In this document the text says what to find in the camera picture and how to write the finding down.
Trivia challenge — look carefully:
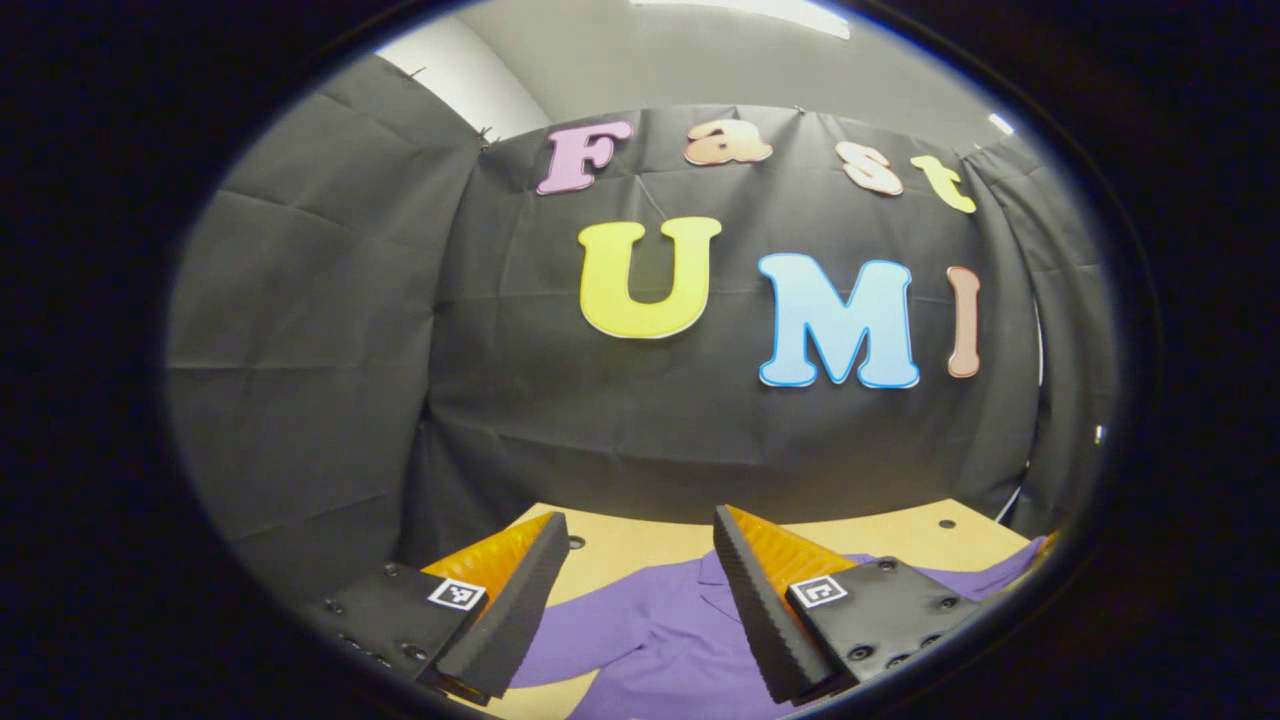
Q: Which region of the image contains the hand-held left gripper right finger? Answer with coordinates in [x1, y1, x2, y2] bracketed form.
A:
[712, 505, 989, 707]

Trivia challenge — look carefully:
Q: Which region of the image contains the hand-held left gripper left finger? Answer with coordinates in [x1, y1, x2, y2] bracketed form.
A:
[300, 510, 571, 707]

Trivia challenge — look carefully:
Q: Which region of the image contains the purple collared shirt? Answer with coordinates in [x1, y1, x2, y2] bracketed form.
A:
[508, 536, 1051, 720]

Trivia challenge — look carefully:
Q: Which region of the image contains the black backdrop cloth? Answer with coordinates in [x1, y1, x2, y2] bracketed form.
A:
[165, 55, 1121, 601]

